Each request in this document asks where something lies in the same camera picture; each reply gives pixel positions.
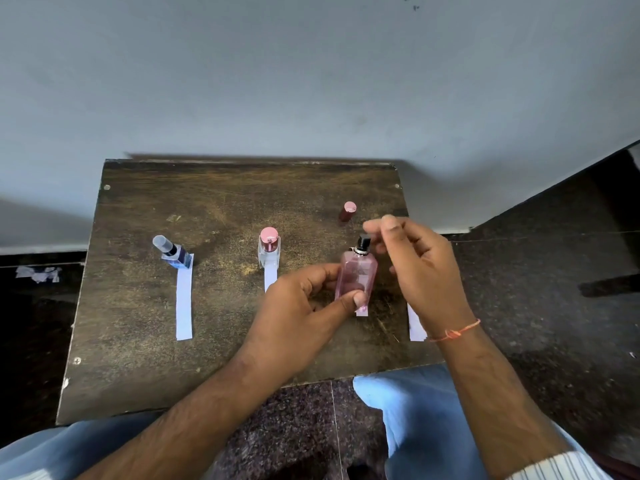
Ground person's right hand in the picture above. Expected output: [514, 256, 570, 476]
[362, 215, 481, 340]

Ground orange thread bracelet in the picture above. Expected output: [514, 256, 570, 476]
[428, 319, 482, 343]

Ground person's left hand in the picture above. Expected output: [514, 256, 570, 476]
[241, 263, 369, 384]

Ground person's left forearm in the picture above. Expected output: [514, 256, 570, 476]
[75, 345, 301, 480]

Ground pink perfume bottle black sprayer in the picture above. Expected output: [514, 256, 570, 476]
[334, 234, 379, 313]

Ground person's right forearm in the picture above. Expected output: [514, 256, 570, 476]
[427, 322, 576, 480]

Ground crumpled white paper scrap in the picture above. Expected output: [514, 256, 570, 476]
[15, 266, 62, 284]

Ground white striped shirt sleeve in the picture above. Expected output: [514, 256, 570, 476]
[505, 451, 614, 480]

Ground clear perfume bottle pink cap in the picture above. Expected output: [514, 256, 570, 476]
[257, 227, 282, 269]

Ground blue perfume bottle clear cap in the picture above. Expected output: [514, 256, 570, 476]
[152, 235, 194, 270]

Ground blue jeans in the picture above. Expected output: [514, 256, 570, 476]
[0, 364, 615, 480]

